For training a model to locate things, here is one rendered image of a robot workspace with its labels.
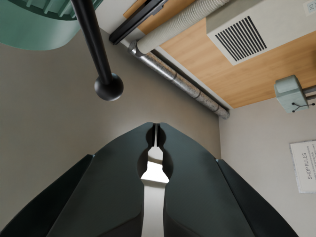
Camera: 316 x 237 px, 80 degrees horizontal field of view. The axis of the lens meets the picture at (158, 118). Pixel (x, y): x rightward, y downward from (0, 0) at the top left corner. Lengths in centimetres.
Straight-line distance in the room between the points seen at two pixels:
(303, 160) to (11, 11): 305
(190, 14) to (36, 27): 161
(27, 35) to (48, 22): 4
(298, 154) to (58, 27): 302
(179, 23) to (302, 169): 231
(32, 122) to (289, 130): 302
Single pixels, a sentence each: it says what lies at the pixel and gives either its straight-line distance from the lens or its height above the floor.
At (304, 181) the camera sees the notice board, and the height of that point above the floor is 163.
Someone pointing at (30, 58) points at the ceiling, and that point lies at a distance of 174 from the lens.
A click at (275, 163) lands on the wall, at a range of 315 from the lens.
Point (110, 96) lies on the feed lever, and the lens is 23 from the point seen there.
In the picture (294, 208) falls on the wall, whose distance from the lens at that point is 307.
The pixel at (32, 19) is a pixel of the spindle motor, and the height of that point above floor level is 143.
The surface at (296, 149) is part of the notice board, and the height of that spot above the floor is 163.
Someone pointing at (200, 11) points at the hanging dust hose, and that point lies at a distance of 179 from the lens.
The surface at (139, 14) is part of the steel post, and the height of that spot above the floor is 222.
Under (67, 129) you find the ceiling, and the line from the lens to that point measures 163.
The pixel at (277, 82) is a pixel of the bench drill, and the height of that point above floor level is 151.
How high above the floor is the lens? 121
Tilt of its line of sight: 41 degrees up
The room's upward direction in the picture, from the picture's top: 108 degrees counter-clockwise
